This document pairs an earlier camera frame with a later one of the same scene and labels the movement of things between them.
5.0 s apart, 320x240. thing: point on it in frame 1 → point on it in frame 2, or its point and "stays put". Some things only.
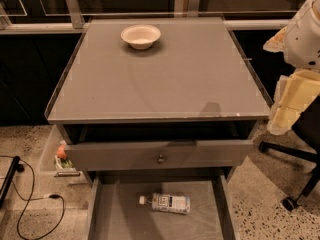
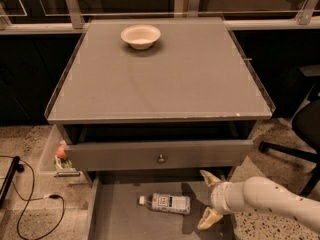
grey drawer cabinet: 158,110 stays put
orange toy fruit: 61,151 stays put
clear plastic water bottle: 171,203 stays put
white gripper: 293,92 → 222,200
